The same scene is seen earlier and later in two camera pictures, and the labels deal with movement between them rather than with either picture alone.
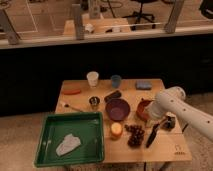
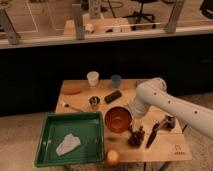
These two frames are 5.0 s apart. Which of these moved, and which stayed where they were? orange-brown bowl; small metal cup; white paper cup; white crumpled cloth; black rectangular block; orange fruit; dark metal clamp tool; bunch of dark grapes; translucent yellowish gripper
Moved: orange fruit; translucent yellowish gripper; orange-brown bowl
Stayed: white paper cup; small metal cup; dark metal clamp tool; bunch of dark grapes; white crumpled cloth; black rectangular block
